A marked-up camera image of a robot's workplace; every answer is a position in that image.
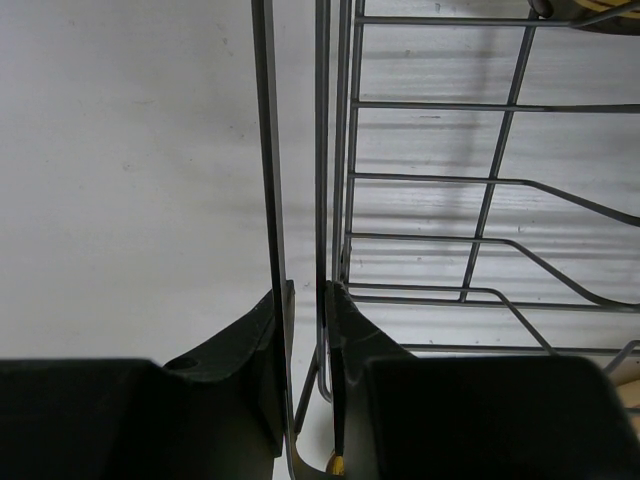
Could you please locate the black wire dish rack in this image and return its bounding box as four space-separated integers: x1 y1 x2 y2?
248 0 640 480

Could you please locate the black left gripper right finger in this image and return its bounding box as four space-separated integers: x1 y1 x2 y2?
325 282 639 479

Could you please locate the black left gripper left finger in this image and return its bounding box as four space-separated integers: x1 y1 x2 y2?
1 294 291 479

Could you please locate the brown yellow patterned plate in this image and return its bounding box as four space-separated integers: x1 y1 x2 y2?
325 451 345 476

